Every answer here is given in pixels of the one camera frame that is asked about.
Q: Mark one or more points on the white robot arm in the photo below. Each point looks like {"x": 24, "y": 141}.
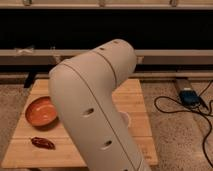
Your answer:
{"x": 81, "y": 90}

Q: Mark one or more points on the orange ceramic bowl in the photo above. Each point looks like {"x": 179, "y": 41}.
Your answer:
{"x": 40, "y": 112}

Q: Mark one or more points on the dark red dried pepper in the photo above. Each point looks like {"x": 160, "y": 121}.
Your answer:
{"x": 42, "y": 143}

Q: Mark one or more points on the white paper cup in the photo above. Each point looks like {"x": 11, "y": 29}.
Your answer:
{"x": 126, "y": 118}

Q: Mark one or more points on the blue power adapter box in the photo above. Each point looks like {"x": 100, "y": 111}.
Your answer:
{"x": 189, "y": 97}

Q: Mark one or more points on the grey metal rail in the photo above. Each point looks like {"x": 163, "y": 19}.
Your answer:
{"x": 57, "y": 54}

